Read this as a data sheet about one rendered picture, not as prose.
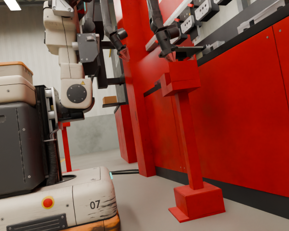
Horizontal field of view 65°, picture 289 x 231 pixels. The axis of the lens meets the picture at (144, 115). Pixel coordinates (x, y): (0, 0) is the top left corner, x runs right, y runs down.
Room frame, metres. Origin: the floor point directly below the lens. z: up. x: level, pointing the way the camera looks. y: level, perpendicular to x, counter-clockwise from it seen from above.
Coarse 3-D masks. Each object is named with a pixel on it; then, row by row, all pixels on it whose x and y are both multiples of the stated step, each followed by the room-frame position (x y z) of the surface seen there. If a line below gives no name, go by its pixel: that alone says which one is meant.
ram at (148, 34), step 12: (144, 0) 2.27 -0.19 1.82; (168, 0) 1.84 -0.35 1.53; (180, 0) 1.68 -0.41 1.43; (192, 0) 1.55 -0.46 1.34; (144, 12) 2.31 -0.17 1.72; (168, 12) 1.86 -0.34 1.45; (180, 12) 1.70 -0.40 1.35; (144, 24) 2.35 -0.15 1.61; (168, 24) 1.89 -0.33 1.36; (144, 36) 2.40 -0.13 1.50
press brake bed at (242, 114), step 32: (288, 32) 0.86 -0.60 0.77; (224, 64) 1.21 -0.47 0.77; (256, 64) 1.02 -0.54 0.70; (288, 64) 0.88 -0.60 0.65; (160, 96) 2.01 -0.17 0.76; (192, 96) 1.54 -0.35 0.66; (224, 96) 1.25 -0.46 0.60; (256, 96) 1.05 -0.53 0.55; (288, 96) 0.91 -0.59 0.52; (160, 128) 2.11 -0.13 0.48; (224, 128) 1.29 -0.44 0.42; (256, 128) 1.08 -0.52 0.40; (288, 128) 0.93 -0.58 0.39; (160, 160) 2.22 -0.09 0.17; (224, 160) 1.34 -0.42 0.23; (256, 160) 1.11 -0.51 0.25; (288, 160) 0.96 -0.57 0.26; (224, 192) 1.39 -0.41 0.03; (256, 192) 1.15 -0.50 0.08; (288, 192) 0.99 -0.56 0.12
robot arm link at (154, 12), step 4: (148, 0) 1.17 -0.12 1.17; (152, 0) 1.16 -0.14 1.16; (156, 0) 1.17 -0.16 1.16; (148, 4) 1.18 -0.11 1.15; (152, 4) 1.16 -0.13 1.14; (156, 4) 1.17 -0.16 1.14; (148, 8) 1.19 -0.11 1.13; (152, 8) 1.16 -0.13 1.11; (156, 8) 1.17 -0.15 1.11; (152, 12) 1.16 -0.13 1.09; (156, 12) 1.16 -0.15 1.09; (160, 12) 1.17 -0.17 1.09; (152, 16) 1.16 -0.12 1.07; (156, 16) 1.16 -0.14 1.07; (160, 16) 1.17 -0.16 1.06; (152, 20) 1.16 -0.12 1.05; (152, 24) 1.17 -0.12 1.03; (152, 28) 1.20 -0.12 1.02; (156, 28) 1.18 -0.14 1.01
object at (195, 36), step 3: (195, 27) 1.61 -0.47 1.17; (198, 27) 1.60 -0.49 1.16; (192, 30) 1.65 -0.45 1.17; (195, 30) 1.61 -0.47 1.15; (198, 30) 1.59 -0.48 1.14; (189, 33) 1.68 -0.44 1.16; (192, 33) 1.65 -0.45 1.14; (195, 33) 1.62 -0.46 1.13; (198, 33) 1.59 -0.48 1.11; (192, 36) 1.66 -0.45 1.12; (195, 36) 1.62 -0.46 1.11; (198, 36) 1.61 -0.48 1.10; (192, 39) 1.67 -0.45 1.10; (195, 39) 1.64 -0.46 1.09; (192, 42) 1.69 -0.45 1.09
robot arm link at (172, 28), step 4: (156, 20) 1.15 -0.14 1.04; (160, 20) 1.16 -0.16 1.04; (156, 24) 1.15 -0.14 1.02; (160, 24) 1.16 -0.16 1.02; (172, 24) 1.20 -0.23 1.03; (160, 28) 1.17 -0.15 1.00; (164, 28) 1.20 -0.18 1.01; (168, 28) 1.19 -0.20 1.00; (172, 28) 1.19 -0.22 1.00; (176, 28) 1.19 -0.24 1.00; (156, 32) 1.20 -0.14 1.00; (172, 32) 1.19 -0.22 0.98; (176, 32) 1.19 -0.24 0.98; (172, 36) 1.20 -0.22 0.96; (176, 36) 1.21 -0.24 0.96
